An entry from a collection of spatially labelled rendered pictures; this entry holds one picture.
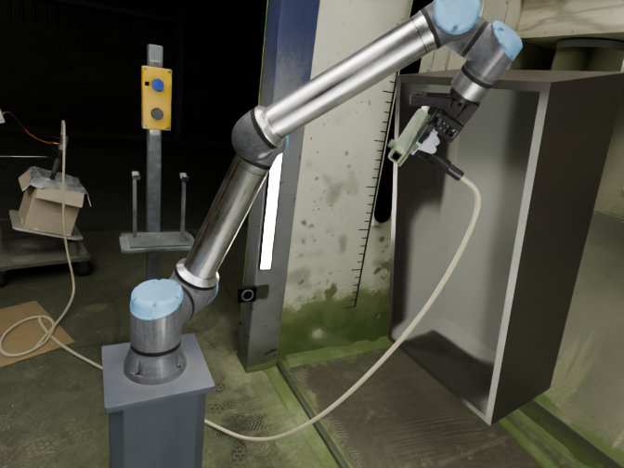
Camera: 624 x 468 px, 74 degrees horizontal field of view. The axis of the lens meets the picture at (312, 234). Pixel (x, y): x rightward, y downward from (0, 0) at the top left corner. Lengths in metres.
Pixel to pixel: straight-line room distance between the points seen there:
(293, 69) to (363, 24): 0.41
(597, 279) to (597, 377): 0.53
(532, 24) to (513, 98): 1.12
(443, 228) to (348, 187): 0.55
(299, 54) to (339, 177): 0.63
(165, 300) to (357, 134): 1.34
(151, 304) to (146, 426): 0.37
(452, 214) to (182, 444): 1.44
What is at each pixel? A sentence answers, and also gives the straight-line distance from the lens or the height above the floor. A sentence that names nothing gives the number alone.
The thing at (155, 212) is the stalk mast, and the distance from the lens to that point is 2.16.
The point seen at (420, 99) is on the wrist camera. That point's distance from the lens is 1.20.
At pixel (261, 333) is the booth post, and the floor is 0.25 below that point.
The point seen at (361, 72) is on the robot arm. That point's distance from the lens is 1.00.
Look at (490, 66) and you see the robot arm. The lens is 1.14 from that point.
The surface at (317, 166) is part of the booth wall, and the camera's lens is 2.13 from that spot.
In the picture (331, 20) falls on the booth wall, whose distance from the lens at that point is 2.11.
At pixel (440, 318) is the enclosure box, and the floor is 0.53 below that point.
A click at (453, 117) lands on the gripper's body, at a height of 1.52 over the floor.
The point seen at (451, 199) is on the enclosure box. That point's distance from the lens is 2.02.
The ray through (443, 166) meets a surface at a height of 1.38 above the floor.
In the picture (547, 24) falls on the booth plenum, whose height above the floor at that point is 2.04.
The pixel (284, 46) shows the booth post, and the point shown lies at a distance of 2.01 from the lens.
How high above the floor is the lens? 1.52
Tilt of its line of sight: 18 degrees down
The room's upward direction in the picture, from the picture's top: 8 degrees clockwise
